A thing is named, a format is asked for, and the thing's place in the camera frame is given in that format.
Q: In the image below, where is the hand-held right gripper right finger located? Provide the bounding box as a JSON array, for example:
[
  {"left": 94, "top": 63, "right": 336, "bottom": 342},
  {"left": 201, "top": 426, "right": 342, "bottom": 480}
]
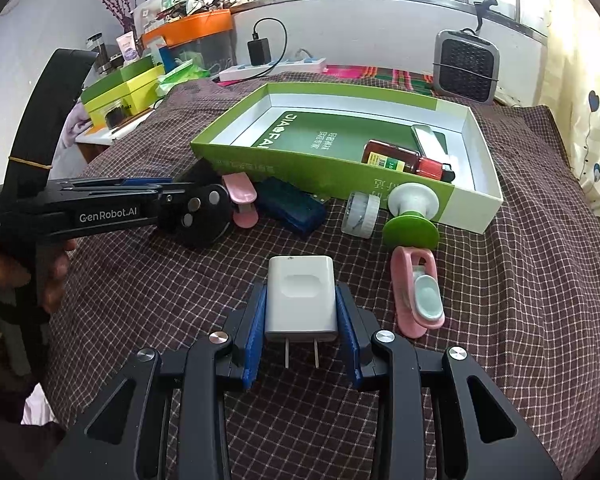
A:
[{"left": 332, "top": 282, "right": 563, "bottom": 480}]

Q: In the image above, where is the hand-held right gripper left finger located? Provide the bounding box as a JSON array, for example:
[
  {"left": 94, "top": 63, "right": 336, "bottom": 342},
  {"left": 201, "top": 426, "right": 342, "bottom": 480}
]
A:
[{"left": 40, "top": 282, "right": 268, "bottom": 480}]

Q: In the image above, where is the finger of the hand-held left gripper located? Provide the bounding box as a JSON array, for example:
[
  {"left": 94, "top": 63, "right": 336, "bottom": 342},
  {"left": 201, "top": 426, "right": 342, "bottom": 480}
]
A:
[
  {"left": 150, "top": 160, "right": 231, "bottom": 251},
  {"left": 120, "top": 175, "right": 196, "bottom": 196}
]

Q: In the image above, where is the pink plastic clip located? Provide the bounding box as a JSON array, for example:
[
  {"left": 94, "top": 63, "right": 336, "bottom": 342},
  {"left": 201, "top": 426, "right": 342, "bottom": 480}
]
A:
[{"left": 221, "top": 172, "right": 259, "bottom": 229}]

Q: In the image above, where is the pink clip with grey pad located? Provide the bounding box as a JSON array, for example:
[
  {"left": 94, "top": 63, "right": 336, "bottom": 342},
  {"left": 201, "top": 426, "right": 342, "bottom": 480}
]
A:
[{"left": 390, "top": 246, "right": 446, "bottom": 339}]

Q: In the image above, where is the white charger plug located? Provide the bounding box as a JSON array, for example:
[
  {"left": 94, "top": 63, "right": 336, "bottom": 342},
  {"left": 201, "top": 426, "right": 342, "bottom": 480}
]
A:
[{"left": 264, "top": 255, "right": 340, "bottom": 368}]

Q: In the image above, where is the dark blue USB device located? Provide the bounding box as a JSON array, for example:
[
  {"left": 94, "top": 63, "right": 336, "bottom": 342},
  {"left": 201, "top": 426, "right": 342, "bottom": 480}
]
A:
[{"left": 255, "top": 176, "right": 329, "bottom": 234}]

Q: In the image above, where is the green and white round holder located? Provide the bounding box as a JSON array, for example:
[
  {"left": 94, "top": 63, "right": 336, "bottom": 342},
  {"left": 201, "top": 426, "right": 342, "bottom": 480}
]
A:
[{"left": 382, "top": 182, "right": 441, "bottom": 251}]

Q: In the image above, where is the small clear round jar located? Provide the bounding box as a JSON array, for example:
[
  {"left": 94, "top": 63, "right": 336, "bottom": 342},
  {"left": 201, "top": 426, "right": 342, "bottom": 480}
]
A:
[{"left": 344, "top": 191, "right": 382, "bottom": 237}]

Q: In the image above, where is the green and white cardboard box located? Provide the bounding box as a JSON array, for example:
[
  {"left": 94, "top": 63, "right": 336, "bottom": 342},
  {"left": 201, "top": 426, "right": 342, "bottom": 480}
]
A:
[{"left": 190, "top": 81, "right": 504, "bottom": 235}]

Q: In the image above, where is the person's left hand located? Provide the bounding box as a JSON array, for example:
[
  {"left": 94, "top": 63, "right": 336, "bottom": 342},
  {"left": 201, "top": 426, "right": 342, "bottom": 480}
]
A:
[{"left": 0, "top": 239, "right": 78, "bottom": 331}]

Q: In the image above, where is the white side table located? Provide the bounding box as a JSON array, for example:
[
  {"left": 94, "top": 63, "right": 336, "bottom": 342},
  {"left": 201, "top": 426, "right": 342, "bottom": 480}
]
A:
[{"left": 75, "top": 107, "right": 156, "bottom": 161}]

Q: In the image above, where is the pink cloth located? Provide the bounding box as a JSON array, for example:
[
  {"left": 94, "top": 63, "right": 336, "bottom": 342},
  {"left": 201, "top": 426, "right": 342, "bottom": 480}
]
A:
[{"left": 60, "top": 102, "right": 96, "bottom": 150}]

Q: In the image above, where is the lime green box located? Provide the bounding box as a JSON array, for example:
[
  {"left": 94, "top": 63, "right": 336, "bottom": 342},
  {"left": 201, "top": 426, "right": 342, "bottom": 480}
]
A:
[{"left": 80, "top": 55, "right": 166, "bottom": 128}]

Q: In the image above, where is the green wet wipes packet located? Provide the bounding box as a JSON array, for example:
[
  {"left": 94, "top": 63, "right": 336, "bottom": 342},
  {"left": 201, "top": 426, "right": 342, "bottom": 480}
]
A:
[{"left": 155, "top": 60, "right": 211, "bottom": 98}]

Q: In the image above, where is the blue carton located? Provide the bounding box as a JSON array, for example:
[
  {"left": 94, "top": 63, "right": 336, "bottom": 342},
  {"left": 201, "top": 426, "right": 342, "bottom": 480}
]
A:
[{"left": 150, "top": 42, "right": 176, "bottom": 73}]

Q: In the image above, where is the dark glass jar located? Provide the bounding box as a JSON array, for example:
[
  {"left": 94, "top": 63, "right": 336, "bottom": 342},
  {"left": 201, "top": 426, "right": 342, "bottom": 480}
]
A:
[{"left": 87, "top": 32, "right": 112, "bottom": 73}]

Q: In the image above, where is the white lotion tube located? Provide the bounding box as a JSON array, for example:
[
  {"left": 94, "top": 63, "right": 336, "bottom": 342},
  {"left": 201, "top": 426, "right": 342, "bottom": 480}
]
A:
[{"left": 116, "top": 31, "right": 142, "bottom": 66}]

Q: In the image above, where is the orange lidded storage bin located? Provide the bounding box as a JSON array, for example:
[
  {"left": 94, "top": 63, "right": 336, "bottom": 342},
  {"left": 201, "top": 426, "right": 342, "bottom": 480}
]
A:
[{"left": 142, "top": 9, "right": 235, "bottom": 78}]

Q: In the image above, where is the brown checkered bedspread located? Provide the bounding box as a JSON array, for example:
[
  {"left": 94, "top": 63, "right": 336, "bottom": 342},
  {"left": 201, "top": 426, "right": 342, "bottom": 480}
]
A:
[{"left": 45, "top": 72, "right": 600, "bottom": 480}]

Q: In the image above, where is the pile of packets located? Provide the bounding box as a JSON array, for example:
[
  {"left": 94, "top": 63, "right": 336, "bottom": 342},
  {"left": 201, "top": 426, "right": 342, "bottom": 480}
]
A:
[{"left": 132, "top": 0, "right": 231, "bottom": 36}]

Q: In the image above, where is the white power strip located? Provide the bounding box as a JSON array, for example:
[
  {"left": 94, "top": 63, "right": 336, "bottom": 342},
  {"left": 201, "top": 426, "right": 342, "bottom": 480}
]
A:
[{"left": 218, "top": 56, "right": 328, "bottom": 82}]

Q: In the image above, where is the brown bottle with red cap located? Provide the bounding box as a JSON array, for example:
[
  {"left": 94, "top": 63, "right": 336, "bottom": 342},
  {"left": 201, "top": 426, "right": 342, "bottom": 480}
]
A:
[{"left": 361, "top": 141, "right": 446, "bottom": 180}]

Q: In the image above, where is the colourful striped sheet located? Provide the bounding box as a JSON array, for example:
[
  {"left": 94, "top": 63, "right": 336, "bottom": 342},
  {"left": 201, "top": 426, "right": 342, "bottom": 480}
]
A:
[{"left": 325, "top": 64, "right": 436, "bottom": 96}]

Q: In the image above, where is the grey space heater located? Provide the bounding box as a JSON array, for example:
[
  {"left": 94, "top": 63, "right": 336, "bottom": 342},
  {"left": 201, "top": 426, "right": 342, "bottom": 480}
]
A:
[{"left": 432, "top": 28, "right": 501, "bottom": 106}]

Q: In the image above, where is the cream curtain with hearts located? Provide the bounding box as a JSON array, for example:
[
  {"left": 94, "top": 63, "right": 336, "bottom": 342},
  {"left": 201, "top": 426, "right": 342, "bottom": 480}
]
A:
[{"left": 537, "top": 0, "right": 600, "bottom": 256}]

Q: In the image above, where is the black power adapter with cable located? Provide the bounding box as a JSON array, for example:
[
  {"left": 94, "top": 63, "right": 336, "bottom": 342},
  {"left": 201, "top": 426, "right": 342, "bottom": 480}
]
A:
[{"left": 247, "top": 17, "right": 286, "bottom": 81}]

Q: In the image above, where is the black window handle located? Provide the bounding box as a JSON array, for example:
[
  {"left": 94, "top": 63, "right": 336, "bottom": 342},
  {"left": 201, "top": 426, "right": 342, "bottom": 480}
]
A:
[{"left": 472, "top": 0, "right": 501, "bottom": 36}]

